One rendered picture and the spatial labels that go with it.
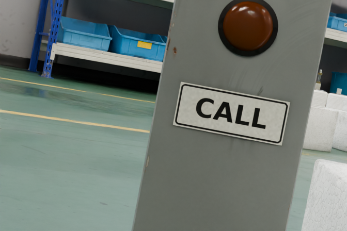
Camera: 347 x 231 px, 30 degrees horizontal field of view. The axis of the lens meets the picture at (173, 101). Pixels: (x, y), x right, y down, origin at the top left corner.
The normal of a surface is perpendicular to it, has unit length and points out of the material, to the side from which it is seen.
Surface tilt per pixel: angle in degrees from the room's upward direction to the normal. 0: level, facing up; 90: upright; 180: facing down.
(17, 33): 90
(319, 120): 90
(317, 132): 90
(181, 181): 90
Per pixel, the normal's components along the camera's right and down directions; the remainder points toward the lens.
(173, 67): -0.06, 0.04
